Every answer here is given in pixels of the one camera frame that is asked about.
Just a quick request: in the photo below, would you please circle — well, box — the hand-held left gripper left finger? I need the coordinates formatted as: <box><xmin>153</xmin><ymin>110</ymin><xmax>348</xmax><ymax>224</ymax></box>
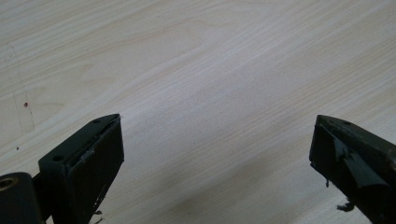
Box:
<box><xmin>37</xmin><ymin>113</ymin><xmax>125</xmax><ymax>224</ymax></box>

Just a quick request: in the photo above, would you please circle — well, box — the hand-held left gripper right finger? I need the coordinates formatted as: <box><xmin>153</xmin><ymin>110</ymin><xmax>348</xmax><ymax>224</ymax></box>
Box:
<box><xmin>308</xmin><ymin>114</ymin><xmax>396</xmax><ymax>224</ymax></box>

